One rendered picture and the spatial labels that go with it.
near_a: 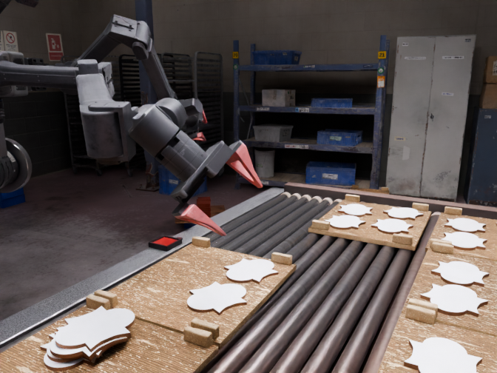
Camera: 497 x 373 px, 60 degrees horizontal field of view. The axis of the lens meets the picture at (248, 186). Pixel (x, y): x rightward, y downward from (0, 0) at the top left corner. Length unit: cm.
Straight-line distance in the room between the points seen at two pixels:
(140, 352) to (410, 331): 54
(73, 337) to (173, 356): 18
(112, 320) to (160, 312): 13
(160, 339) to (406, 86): 472
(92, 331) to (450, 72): 487
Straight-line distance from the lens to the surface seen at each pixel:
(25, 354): 95
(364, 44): 593
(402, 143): 537
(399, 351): 91
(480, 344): 99
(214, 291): 105
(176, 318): 97
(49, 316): 110
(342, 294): 112
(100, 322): 91
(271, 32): 622
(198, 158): 62
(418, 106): 532
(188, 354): 86
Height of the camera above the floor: 143
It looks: 14 degrees down
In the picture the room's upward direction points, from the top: straight up
